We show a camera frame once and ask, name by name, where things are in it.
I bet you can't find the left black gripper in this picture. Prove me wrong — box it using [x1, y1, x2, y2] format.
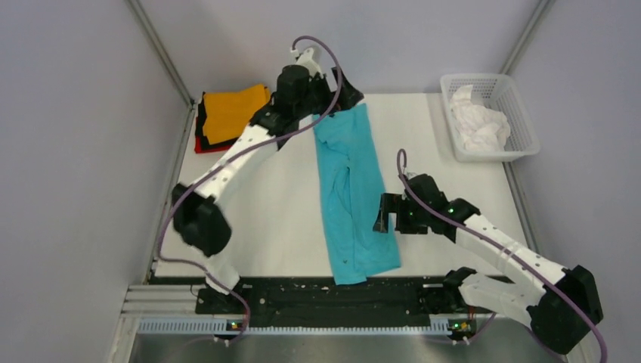
[297, 67, 364, 119]

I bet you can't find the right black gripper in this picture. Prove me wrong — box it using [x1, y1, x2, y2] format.
[373, 192, 430, 234]

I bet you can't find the teal polo shirt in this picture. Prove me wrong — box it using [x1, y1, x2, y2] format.
[314, 104, 401, 285]

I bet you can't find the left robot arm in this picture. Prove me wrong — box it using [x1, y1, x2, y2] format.
[171, 65, 364, 313]

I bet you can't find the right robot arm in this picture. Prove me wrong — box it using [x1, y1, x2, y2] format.
[373, 174, 603, 355]

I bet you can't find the white crumpled shirt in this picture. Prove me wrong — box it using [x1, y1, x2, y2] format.
[450, 85, 511, 153]

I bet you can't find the orange folded shirt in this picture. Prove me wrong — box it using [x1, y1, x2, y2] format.
[202, 84, 271, 144]

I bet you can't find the white plastic basket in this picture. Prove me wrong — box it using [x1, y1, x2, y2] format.
[440, 73, 540, 162]

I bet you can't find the red folded shirt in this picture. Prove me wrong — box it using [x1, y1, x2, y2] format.
[194, 137, 236, 154]

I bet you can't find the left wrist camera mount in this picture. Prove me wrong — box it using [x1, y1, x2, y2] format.
[290, 45, 324, 76]

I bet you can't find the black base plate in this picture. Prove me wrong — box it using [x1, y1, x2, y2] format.
[195, 276, 484, 328]

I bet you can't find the white cable duct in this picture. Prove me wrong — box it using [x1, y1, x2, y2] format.
[138, 318, 451, 336]

